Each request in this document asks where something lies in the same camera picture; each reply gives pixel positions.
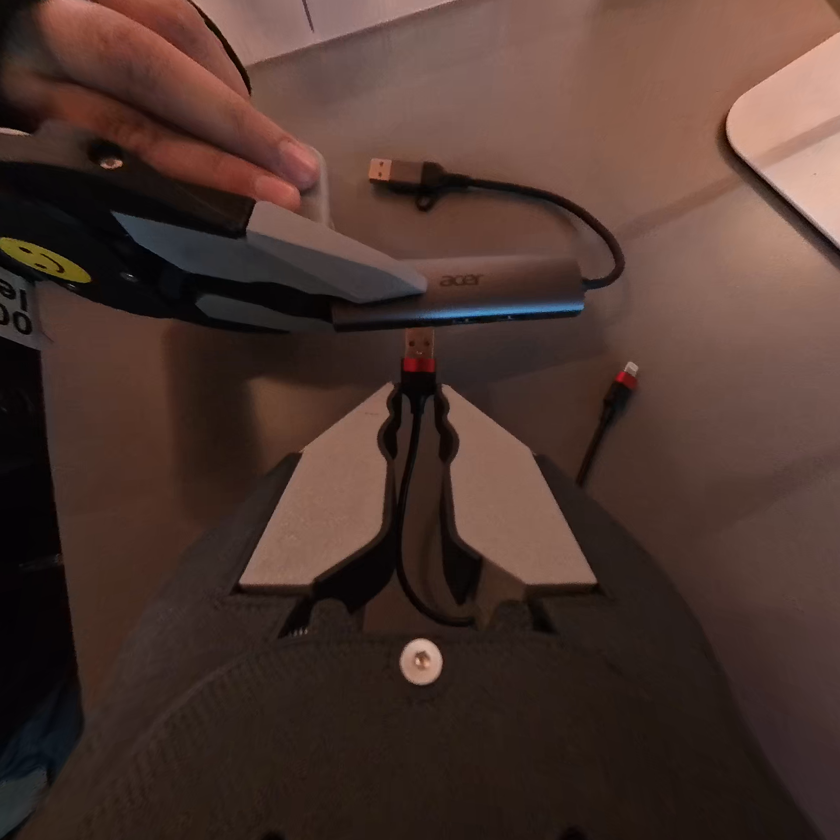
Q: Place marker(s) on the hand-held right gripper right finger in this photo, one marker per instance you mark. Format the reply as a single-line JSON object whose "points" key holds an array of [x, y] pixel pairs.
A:
{"points": [[525, 525]]}

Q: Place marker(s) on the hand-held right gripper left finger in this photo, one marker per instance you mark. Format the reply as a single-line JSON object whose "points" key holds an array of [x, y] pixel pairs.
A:
{"points": [[315, 518]]}

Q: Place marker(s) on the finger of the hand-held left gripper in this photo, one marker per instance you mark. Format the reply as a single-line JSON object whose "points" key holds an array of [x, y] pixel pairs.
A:
{"points": [[249, 312], [315, 256]]}

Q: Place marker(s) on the grey acer USB hub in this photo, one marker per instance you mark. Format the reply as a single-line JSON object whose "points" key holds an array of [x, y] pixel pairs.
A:
{"points": [[394, 172]]}

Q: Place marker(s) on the clear plastic box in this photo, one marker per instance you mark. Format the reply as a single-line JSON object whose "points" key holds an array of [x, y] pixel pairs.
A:
{"points": [[361, 19]]}

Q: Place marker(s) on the person's left hand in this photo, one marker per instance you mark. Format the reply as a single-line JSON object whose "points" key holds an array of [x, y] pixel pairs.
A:
{"points": [[131, 79]]}

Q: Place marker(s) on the person's black clothing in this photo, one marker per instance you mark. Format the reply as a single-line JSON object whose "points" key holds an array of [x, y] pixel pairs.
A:
{"points": [[33, 525]]}

